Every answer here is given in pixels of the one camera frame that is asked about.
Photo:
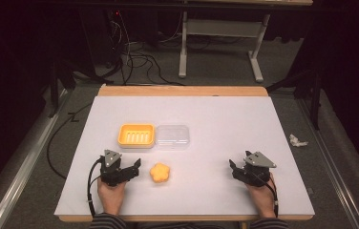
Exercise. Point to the person's left hand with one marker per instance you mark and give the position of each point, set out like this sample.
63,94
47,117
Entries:
110,197

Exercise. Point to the yellow flower-shaped soap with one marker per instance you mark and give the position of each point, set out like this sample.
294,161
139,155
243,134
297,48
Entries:
160,172

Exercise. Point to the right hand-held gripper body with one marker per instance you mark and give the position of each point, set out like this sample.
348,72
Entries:
257,168

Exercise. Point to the person's right hand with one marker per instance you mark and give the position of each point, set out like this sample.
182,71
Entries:
262,198

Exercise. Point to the black metal stand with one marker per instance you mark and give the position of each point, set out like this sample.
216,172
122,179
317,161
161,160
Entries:
62,82
308,89

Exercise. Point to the wooden table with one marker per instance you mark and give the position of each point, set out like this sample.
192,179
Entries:
180,91

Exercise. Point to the dark computer tower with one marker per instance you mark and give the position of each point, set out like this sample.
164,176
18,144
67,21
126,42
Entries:
102,35

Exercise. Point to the crumpled white paper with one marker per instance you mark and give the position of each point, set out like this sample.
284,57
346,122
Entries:
297,141

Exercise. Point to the clear plastic soap box lid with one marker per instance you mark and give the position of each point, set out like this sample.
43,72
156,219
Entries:
172,137

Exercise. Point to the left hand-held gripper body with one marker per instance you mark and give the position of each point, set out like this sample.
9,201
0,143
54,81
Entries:
111,165

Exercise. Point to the aluminium floor rail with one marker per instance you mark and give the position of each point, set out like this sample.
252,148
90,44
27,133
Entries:
330,159
25,159

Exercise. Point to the white table mat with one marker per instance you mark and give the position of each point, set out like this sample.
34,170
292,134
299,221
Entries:
215,127

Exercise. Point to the white metal desk frame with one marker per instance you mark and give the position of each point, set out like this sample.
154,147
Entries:
222,28

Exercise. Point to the yellow soap box tray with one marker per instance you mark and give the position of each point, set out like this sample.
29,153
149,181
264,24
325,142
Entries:
136,136

